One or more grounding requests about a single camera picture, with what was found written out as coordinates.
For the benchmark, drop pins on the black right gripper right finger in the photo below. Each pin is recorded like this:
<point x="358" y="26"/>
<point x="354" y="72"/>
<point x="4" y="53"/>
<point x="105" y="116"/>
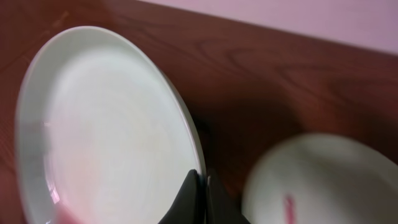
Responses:
<point x="220" y="209"/>

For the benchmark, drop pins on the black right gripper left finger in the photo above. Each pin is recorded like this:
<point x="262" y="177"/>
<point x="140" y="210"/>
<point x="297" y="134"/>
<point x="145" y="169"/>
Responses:
<point x="189" y="204"/>

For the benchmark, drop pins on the light green plate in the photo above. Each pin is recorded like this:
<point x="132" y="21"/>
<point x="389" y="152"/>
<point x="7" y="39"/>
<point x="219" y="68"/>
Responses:
<point x="321" y="178"/>
<point x="101" y="132"/>

